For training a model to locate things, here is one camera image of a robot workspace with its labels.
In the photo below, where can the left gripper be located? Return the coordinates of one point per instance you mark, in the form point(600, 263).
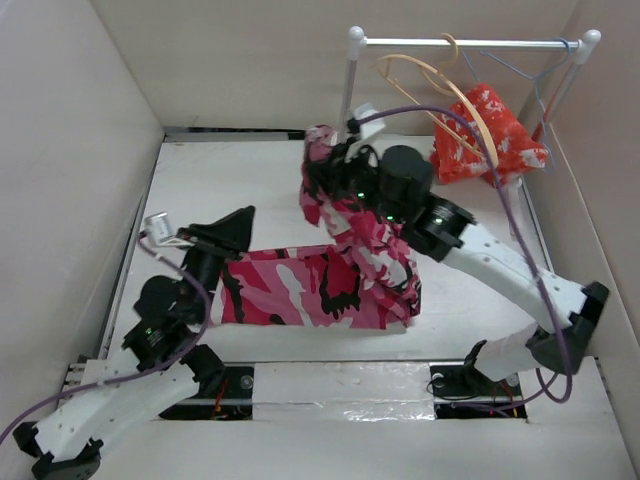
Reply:
point(230, 233)

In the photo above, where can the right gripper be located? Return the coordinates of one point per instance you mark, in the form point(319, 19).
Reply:
point(344, 163)

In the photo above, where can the pink camouflage trousers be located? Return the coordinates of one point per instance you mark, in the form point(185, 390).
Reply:
point(367, 278)

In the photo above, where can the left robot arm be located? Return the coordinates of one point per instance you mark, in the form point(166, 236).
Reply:
point(161, 360)

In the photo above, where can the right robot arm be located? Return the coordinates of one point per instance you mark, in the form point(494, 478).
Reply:
point(565, 313)

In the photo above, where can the silver foil tape strip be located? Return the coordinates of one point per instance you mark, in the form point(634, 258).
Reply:
point(342, 391)

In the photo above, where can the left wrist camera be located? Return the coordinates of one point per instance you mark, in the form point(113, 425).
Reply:
point(158, 229)

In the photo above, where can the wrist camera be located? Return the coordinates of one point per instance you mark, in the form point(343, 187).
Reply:
point(158, 229)
point(361, 132)

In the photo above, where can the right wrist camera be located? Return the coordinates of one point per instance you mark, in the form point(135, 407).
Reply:
point(361, 132)

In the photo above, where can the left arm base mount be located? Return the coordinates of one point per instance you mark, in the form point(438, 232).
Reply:
point(233, 401)

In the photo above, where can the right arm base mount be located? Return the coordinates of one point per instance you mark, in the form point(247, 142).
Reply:
point(460, 392)

